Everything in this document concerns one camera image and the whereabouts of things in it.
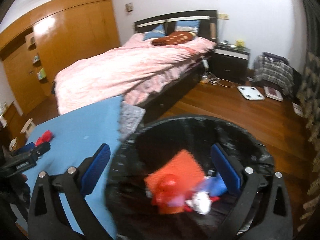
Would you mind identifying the blue plastic bag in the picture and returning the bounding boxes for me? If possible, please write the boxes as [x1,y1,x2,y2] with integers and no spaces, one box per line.
[196,174,228,197]

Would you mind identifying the white tissue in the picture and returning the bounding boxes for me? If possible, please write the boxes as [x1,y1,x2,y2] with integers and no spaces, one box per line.
[185,191,212,215]

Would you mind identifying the red plastic bag ball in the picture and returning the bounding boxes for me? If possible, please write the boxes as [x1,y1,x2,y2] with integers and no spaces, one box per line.
[152,174,187,207]

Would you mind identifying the large orange foam net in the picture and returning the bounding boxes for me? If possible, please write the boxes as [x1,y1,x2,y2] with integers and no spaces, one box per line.
[144,149,205,215]

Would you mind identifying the red fabric pile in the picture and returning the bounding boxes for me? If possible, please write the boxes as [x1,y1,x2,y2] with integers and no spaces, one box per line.
[35,130,54,146]

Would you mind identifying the pink face mask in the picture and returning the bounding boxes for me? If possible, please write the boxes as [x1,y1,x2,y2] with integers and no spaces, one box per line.
[167,194,185,207]

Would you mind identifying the black lined trash bin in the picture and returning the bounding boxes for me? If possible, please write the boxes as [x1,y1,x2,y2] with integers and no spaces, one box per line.
[105,115,274,239]

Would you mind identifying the wooden side desk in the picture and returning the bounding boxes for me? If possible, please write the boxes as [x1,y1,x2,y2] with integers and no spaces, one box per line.
[1,102,25,150]

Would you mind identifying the blue table cloth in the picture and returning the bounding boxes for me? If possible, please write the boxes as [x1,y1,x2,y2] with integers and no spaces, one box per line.
[23,96,123,239]

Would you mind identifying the grey quilted cloth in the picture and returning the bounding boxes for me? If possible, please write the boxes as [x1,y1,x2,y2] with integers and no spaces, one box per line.
[118,101,146,142]

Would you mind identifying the wooden wardrobe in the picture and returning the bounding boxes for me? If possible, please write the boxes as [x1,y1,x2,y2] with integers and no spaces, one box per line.
[1,0,120,114]

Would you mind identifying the red framed scale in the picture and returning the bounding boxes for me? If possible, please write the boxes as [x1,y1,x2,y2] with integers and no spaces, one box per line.
[264,86,283,102]

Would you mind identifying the white bathroom scale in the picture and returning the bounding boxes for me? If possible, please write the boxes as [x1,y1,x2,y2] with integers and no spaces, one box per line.
[237,86,265,100]

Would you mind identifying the bed with pink duvet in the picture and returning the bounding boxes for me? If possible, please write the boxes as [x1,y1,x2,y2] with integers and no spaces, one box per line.
[54,10,217,122]

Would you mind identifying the dark patterned curtain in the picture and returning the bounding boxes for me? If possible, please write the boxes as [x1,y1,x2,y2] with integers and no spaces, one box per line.
[297,0,319,238]

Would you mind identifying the plaid cloth pile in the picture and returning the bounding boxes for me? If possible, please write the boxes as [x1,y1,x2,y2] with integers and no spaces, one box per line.
[253,52,294,96]

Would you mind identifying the left blue pillow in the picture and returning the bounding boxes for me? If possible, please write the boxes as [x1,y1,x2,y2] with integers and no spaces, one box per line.
[143,24,165,41]

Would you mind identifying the blue pillow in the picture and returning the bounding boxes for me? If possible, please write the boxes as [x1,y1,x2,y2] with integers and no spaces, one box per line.
[175,20,200,35]
[143,24,165,41]

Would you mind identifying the black nightstand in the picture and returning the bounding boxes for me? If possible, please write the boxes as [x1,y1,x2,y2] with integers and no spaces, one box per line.
[209,44,251,85]

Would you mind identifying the brown dotted pillow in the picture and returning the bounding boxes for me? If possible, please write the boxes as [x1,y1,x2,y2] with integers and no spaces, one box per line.
[151,31,196,46]

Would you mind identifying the yellow plush toy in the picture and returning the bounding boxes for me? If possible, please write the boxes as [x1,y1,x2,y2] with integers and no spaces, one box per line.
[234,39,246,48]

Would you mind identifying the right blue pillow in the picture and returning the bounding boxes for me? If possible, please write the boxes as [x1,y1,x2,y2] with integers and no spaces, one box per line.
[175,20,200,35]

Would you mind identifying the white charger cable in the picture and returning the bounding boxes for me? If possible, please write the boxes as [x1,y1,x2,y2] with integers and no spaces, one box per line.
[199,57,237,88]

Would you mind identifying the left wall lamp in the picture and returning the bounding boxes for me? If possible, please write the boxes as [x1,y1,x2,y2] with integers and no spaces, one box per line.
[125,3,133,12]

